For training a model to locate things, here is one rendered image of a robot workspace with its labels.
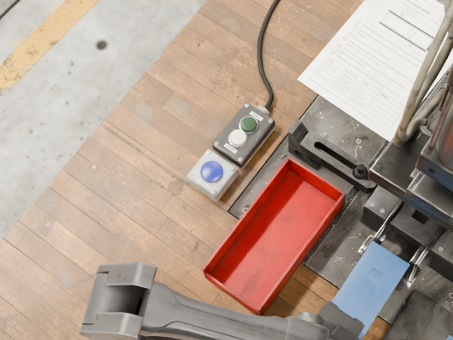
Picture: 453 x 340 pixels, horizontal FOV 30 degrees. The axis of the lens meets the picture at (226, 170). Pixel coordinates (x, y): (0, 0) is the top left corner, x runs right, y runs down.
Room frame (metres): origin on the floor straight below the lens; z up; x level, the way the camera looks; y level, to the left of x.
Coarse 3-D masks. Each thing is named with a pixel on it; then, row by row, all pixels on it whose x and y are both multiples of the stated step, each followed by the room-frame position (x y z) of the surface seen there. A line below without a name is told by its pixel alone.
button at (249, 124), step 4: (244, 120) 0.65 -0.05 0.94; (248, 120) 0.64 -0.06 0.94; (252, 120) 0.64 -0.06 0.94; (244, 124) 0.64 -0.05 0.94; (248, 124) 0.64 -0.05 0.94; (252, 124) 0.64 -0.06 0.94; (256, 124) 0.63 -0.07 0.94; (244, 128) 0.63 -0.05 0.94; (248, 128) 0.63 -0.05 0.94; (252, 128) 0.63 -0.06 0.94
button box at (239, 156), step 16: (272, 96) 0.69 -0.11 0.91; (240, 112) 0.67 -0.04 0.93; (256, 112) 0.66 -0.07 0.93; (224, 128) 0.64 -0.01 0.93; (240, 128) 0.63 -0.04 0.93; (256, 128) 0.63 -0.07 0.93; (272, 128) 0.63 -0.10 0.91; (224, 144) 0.61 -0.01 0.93; (256, 144) 0.60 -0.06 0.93; (240, 160) 0.57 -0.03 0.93
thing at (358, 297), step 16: (368, 256) 0.34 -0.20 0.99; (384, 256) 0.34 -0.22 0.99; (352, 272) 0.32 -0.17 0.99; (368, 272) 0.32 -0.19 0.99; (384, 272) 0.31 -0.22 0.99; (400, 272) 0.31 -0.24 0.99; (352, 288) 0.30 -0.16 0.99; (368, 288) 0.29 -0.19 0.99; (384, 288) 0.29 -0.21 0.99; (336, 304) 0.28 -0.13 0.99; (352, 304) 0.27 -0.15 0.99; (368, 304) 0.27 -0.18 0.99; (368, 320) 0.24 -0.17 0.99
